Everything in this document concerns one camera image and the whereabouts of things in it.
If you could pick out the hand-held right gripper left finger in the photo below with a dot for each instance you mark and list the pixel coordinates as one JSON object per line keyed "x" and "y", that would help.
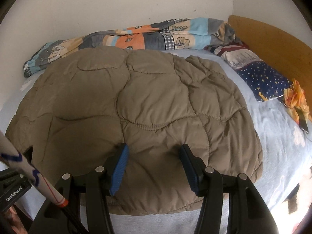
{"x": 119, "y": 168}

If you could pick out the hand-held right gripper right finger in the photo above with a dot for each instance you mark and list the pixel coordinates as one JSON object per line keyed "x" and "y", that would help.
{"x": 188, "y": 170}

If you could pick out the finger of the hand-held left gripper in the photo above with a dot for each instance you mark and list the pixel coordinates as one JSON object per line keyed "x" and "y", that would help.
{"x": 28, "y": 154}

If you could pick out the olive quilted jacket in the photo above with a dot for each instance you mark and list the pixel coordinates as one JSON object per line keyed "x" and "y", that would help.
{"x": 136, "y": 107}

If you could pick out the white stick with blue print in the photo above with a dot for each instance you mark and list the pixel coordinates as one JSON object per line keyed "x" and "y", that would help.
{"x": 26, "y": 170}

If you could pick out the navy star print pillow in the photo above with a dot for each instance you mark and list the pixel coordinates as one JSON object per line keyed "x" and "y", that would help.
{"x": 265, "y": 80}

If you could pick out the patchwork cartoon blanket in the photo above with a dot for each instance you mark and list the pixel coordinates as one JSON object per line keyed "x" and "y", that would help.
{"x": 136, "y": 39}

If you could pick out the orange floral scarf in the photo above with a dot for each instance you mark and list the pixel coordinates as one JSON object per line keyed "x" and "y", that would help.
{"x": 295, "y": 95}

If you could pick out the grey cloth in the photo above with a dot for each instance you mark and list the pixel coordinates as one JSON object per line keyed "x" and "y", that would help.
{"x": 230, "y": 33}

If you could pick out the wooden headboard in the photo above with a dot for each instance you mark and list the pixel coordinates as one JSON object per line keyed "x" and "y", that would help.
{"x": 275, "y": 43}

